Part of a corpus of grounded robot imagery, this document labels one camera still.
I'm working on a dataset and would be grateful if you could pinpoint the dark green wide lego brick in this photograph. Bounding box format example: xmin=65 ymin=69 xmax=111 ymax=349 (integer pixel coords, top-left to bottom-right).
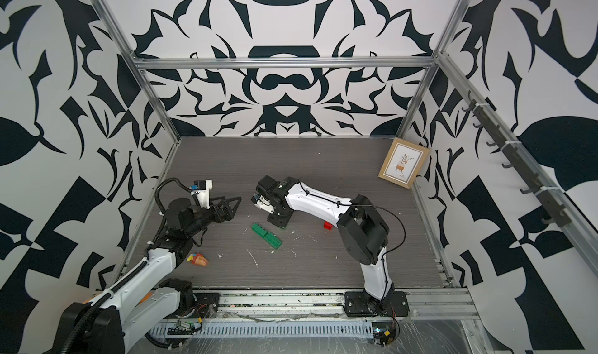
xmin=263 ymin=232 xmax=282 ymax=250

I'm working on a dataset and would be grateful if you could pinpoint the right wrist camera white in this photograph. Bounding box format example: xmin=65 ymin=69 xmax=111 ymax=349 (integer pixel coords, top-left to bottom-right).
xmin=251 ymin=193 xmax=275 ymax=214

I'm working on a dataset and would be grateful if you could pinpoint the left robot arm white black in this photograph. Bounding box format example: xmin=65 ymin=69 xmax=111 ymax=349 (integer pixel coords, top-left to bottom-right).
xmin=51 ymin=197 xmax=241 ymax=353

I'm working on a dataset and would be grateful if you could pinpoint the small circuit board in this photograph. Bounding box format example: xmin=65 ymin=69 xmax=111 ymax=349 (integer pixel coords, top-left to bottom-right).
xmin=372 ymin=321 xmax=400 ymax=346
xmin=168 ymin=318 xmax=202 ymax=335

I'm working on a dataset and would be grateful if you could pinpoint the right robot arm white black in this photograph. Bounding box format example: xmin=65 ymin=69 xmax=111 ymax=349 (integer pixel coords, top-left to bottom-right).
xmin=252 ymin=176 xmax=408 ymax=318

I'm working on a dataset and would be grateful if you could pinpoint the white slotted cable duct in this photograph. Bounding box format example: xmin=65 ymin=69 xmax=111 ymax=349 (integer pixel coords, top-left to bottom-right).
xmin=150 ymin=321 xmax=375 ymax=339

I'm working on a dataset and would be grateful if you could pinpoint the wooden framed picture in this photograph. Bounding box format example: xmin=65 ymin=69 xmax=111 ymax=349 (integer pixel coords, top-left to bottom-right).
xmin=378 ymin=137 xmax=430 ymax=190

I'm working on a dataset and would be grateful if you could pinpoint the small circuit board right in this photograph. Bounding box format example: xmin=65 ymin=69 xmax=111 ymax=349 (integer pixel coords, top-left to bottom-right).
xmin=372 ymin=321 xmax=400 ymax=346

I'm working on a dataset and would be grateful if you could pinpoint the small circuit board left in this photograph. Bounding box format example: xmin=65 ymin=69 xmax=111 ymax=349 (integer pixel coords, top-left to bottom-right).
xmin=168 ymin=318 xmax=202 ymax=335

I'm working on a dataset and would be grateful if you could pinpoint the black corrugated cable hose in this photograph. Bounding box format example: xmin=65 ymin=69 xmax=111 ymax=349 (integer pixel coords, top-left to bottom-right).
xmin=146 ymin=177 xmax=195 ymax=247

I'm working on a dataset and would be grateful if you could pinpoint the wall hook rail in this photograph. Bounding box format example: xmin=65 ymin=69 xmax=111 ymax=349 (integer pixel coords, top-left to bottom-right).
xmin=464 ymin=99 xmax=572 ymax=228

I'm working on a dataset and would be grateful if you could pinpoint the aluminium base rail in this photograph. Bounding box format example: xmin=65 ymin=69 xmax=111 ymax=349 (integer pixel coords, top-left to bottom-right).
xmin=217 ymin=288 xmax=480 ymax=320

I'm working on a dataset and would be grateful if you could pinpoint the small colourful toy figure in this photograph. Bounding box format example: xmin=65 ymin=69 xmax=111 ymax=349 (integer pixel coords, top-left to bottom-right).
xmin=187 ymin=253 xmax=209 ymax=267

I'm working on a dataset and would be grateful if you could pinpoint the dark green long lego brick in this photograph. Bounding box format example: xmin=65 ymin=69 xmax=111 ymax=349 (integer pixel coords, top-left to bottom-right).
xmin=252 ymin=224 xmax=269 ymax=238

